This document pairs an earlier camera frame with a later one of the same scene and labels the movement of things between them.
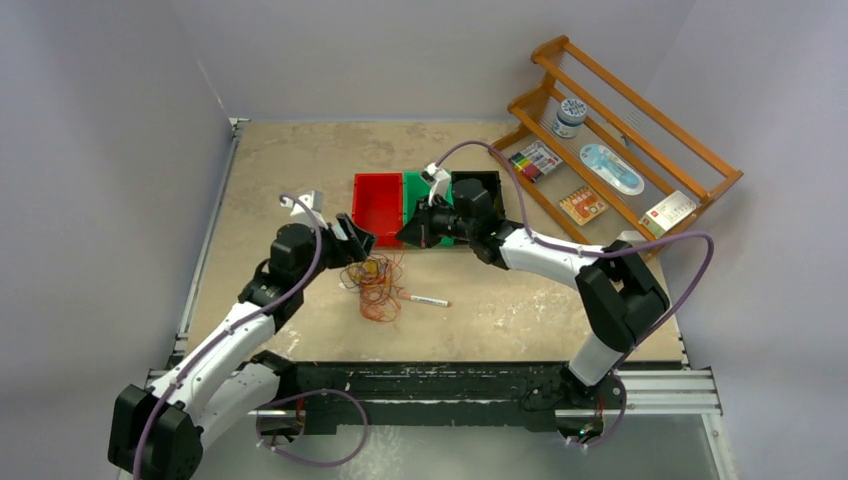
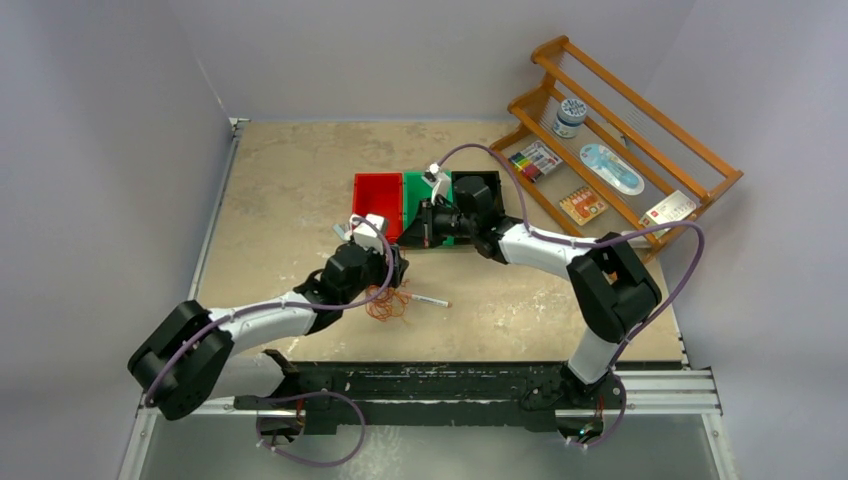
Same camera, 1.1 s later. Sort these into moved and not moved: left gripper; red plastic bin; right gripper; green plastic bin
Moved: left gripper
Not moved: green plastic bin; red plastic bin; right gripper
